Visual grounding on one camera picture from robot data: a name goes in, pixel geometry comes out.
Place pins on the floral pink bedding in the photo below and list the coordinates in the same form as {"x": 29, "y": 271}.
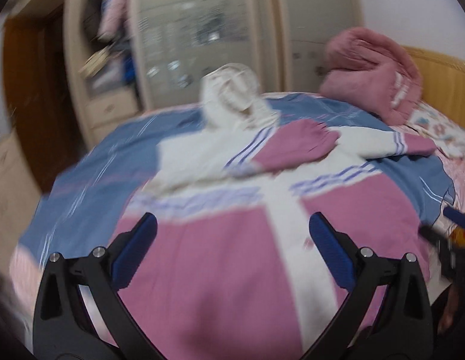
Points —
{"x": 442, "y": 146}

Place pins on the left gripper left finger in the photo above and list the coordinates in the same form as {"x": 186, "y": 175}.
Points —
{"x": 62, "y": 327}

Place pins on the blue plaid bed sheet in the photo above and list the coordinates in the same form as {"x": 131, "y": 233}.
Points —
{"x": 87, "y": 200}

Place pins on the pink garment hanging in wardrobe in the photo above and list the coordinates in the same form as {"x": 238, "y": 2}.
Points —
{"x": 114, "y": 14}

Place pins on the cream sliding-door wardrobe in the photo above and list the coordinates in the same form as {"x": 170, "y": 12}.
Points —
{"x": 168, "y": 46}

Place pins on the rolled pink quilt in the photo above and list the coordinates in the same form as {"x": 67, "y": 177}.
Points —
{"x": 372, "y": 72}

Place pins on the cream drawer cabinet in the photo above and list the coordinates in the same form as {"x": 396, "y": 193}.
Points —
{"x": 19, "y": 193}

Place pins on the brown wooden door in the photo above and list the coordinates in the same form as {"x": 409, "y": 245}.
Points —
{"x": 38, "y": 96}

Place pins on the pink and white hooded jacket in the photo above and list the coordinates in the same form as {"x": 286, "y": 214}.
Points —
{"x": 233, "y": 272}

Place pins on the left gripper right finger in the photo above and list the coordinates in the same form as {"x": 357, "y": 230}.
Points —
{"x": 386, "y": 312}

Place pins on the yellow wooden headboard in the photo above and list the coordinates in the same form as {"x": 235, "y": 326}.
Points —
{"x": 443, "y": 82}

